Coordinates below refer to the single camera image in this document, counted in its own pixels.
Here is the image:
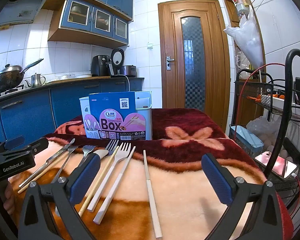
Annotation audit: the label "range hood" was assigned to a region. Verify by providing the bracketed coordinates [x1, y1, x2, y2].
[0, 0, 55, 29]

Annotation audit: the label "light blue utensil holder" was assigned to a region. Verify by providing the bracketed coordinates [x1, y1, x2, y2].
[79, 91, 152, 141]

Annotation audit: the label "black rice cooker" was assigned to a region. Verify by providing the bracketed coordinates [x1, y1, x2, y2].
[111, 48, 125, 77]

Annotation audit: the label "steel spoon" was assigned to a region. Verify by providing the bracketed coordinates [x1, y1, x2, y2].
[51, 145, 79, 183]

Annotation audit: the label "white-handled fork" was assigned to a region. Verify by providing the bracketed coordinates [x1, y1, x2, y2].
[87, 142, 131, 212]

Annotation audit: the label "wooden chopstick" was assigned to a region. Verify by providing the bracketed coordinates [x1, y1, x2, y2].
[17, 152, 70, 194]
[78, 146, 120, 217]

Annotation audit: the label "white plastic bag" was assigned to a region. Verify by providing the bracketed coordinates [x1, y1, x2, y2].
[223, 5, 265, 67]

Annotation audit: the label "glass-door wall cabinet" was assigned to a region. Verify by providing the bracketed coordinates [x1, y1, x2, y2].
[48, 0, 133, 48]

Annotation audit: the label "wooden door with glass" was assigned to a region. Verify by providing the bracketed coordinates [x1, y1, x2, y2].
[157, 0, 232, 130]

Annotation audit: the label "clear bag of eggs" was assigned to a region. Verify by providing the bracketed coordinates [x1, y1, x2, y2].
[246, 116, 283, 150]

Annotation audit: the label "steel fork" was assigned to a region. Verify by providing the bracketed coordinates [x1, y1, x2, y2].
[82, 145, 97, 167]
[105, 139, 119, 153]

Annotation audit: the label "red floral blanket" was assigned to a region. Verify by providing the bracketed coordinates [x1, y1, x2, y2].
[9, 108, 294, 240]

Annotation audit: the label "red cable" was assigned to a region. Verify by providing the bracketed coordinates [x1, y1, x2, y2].
[234, 64, 300, 200]

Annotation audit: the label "white chopstick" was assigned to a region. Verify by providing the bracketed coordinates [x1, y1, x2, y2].
[93, 146, 137, 225]
[143, 150, 163, 238]

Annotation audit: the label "blue base cabinets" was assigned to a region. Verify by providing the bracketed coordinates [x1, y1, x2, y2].
[0, 76, 144, 155]

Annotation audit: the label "dark slow cooker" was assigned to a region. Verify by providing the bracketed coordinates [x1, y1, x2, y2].
[122, 65, 137, 78]

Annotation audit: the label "white power cable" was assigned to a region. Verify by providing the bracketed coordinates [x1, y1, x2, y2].
[115, 74, 131, 92]

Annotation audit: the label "light blue plastic box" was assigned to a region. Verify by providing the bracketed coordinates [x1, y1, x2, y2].
[230, 125, 265, 157]

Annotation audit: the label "black air fryer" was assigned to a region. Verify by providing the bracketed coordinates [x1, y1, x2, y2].
[91, 55, 114, 77]

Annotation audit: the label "purple printed cardboard label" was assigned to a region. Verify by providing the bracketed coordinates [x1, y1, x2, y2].
[82, 92, 147, 140]

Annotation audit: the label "person's left hand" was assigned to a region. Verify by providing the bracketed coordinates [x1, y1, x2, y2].
[4, 180, 15, 215]

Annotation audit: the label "steel kettle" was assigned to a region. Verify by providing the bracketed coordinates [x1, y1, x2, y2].
[25, 73, 47, 88]

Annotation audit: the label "steel table knife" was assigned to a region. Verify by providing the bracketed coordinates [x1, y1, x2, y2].
[19, 138, 76, 188]

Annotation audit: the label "black metal cart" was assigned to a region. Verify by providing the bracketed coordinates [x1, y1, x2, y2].
[229, 49, 300, 220]

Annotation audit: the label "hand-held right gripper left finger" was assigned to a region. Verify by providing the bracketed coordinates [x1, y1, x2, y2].
[17, 152, 102, 240]

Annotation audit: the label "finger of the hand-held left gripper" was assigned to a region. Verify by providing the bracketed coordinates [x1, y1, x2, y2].
[0, 135, 25, 155]
[15, 137, 49, 159]

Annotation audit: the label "smartphone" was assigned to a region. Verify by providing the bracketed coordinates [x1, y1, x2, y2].
[254, 151, 298, 180]

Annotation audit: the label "gas stove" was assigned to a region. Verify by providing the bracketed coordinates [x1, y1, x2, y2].
[0, 85, 24, 97]

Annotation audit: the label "cream spoon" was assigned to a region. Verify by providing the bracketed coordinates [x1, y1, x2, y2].
[94, 149, 109, 160]

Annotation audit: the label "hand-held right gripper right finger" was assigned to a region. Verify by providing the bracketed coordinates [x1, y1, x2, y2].
[201, 153, 283, 240]

